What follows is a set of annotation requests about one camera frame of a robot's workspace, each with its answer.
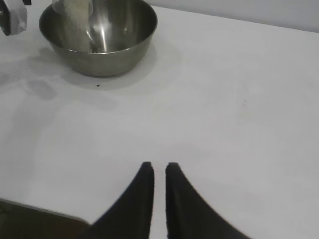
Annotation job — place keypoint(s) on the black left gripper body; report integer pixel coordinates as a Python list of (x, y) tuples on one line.
[(27, 2)]

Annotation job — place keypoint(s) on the translucent plastic measuring cup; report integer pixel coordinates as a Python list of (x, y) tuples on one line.
[(59, 7)]

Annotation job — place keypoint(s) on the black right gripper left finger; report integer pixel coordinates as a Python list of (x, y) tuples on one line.
[(132, 214)]

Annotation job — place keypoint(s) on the stainless steel mixing bowl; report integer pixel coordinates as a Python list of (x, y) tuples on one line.
[(104, 63)]

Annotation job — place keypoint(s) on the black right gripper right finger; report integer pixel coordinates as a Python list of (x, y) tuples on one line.
[(189, 219)]

